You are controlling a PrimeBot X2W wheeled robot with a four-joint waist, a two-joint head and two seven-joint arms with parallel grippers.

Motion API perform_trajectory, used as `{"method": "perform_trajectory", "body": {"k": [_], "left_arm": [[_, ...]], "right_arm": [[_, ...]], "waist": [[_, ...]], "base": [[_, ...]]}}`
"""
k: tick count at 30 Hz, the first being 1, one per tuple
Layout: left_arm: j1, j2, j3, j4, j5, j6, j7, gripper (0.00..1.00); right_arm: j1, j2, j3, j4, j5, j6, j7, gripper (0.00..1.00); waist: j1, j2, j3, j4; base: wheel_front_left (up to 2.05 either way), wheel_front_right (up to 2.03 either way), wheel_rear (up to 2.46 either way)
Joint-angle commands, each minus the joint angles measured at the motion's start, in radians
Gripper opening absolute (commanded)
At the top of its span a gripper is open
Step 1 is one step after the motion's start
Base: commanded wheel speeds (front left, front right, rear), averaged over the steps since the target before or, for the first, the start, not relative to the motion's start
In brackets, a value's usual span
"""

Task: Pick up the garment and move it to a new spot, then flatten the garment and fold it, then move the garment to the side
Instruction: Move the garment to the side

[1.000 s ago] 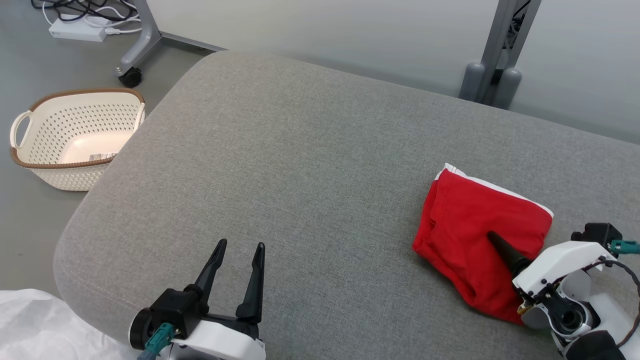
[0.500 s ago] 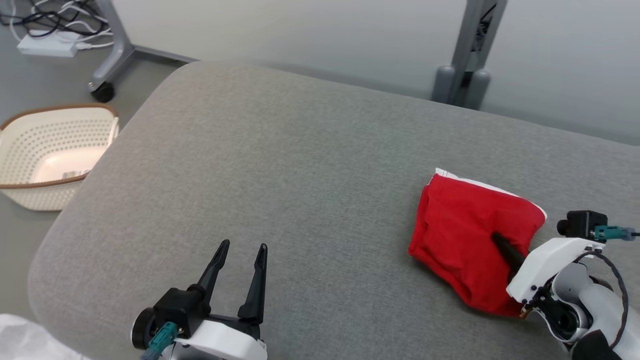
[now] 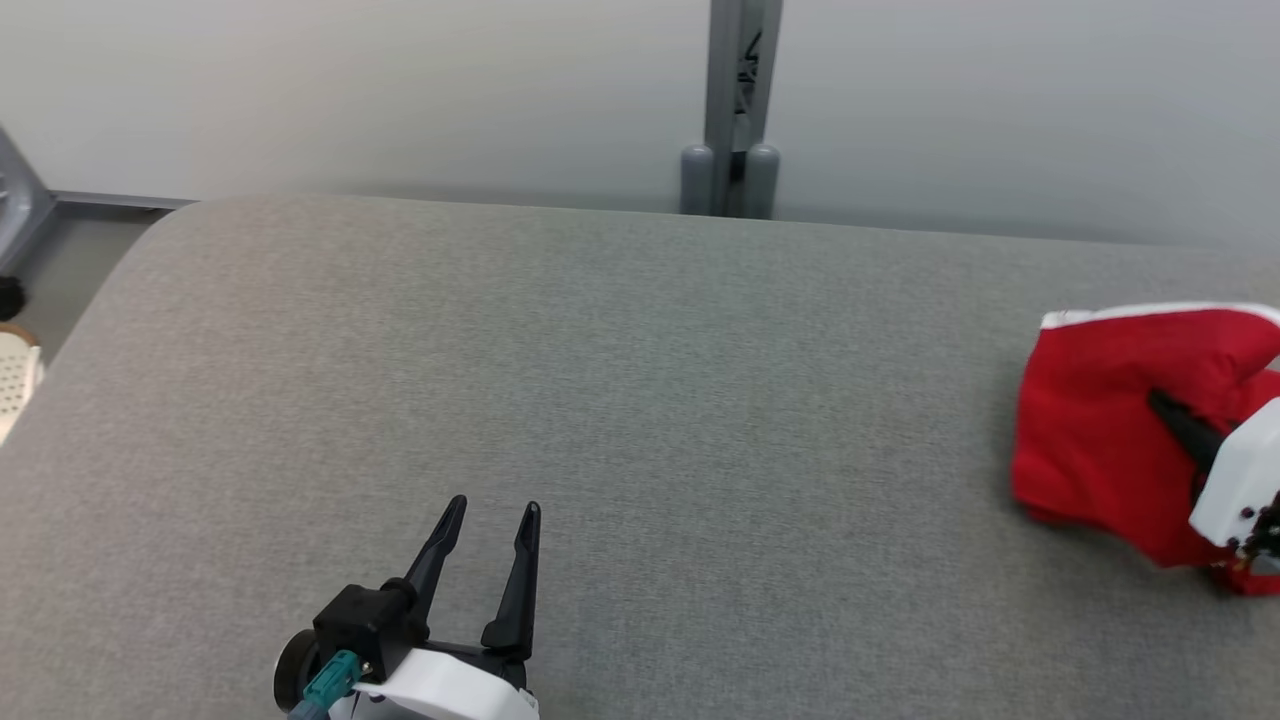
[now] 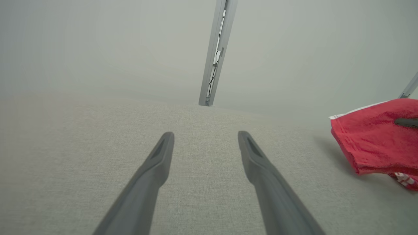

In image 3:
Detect red white-trimmed shorts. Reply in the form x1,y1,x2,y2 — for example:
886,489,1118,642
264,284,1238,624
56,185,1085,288
1011,302,1280,598

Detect teal plug left camera cable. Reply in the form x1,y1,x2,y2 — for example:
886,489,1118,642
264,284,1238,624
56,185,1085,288
288,650,361,720

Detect white perforated laundry basket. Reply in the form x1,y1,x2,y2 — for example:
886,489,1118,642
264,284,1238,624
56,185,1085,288
0,323,47,446

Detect grey fabric covered table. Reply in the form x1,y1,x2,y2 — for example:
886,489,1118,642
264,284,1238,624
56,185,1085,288
0,195,1280,720

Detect grey metal post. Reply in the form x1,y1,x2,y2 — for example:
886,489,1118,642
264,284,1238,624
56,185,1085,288
680,0,784,220

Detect grey metal frame leg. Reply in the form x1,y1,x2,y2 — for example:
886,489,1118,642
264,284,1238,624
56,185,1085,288
0,128,59,273

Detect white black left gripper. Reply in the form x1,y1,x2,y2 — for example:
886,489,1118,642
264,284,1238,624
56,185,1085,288
345,495,542,720

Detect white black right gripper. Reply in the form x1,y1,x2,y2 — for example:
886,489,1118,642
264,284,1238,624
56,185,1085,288
1147,390,1280,558

